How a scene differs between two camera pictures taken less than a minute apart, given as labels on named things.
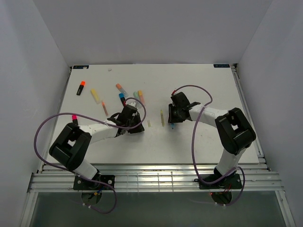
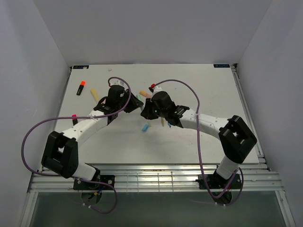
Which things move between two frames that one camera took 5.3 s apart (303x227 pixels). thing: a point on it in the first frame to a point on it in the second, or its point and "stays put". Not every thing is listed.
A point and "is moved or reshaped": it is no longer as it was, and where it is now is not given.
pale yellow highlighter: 95,96 stays put
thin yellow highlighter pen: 162,117 stays put
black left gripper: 138,128 to 135,103
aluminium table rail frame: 256,177 stays put
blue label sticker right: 221,65 stays put
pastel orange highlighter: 141,97 is moved or reshaped
